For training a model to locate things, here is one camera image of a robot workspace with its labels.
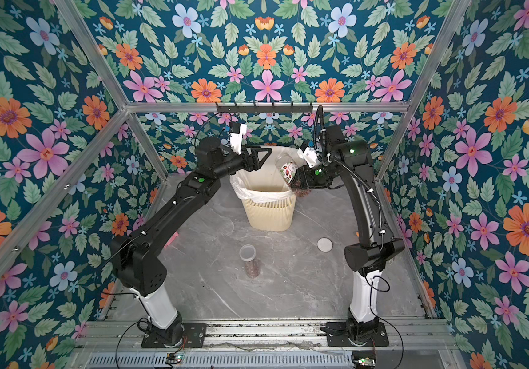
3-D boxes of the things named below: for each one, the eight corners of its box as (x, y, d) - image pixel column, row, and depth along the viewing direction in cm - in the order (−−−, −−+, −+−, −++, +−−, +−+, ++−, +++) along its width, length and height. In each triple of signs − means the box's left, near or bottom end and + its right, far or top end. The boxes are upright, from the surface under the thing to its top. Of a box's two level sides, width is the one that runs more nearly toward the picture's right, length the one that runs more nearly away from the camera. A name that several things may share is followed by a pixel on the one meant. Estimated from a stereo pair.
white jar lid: (317, 252, 95) (318, 250, 93) (316, 239, 99) (316, 237, 97) (333, 252, 95) (334, 250, 93) (331, 239, 99) (332, 237, 97)
